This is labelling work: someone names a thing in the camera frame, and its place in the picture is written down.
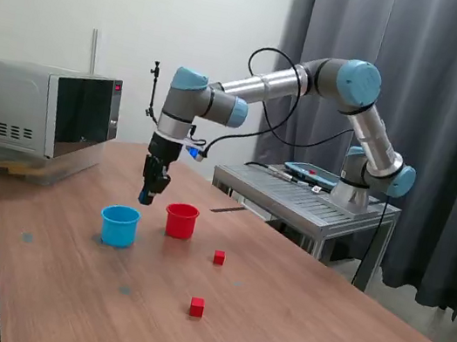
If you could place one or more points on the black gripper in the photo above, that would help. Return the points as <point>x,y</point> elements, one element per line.
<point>164,153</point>

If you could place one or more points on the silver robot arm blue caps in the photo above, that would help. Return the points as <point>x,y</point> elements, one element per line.
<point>261,86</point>

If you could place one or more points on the red plastic cup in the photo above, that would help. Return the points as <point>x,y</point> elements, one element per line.
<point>179,226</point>

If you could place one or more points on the blue plastic cup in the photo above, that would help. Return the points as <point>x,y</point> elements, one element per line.
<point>118,232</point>

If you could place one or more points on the dark tape strip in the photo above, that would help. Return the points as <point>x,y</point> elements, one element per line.
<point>226,210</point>

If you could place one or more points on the red cube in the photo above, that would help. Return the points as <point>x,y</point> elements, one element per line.
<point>219,258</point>
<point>196,307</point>

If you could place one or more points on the blue round sticker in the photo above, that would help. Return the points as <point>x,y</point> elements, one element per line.
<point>238,284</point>
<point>125,290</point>
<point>26,237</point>

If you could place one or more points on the grey metal robot stand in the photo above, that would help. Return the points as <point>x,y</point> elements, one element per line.
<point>294,198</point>

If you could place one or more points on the wooden block stack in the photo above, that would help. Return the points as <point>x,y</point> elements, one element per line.
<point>12,168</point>

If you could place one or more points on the blue teach pendant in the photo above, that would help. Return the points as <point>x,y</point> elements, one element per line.
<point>300,168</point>

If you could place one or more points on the small white code tag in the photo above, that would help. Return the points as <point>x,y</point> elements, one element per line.
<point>316,189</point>

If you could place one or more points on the silver microwave oven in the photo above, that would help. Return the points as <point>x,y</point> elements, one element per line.
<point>11,97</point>

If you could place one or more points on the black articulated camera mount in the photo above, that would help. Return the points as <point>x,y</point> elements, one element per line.
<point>149,112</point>

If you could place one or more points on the white wall pipe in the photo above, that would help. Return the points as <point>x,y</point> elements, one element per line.
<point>92,54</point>

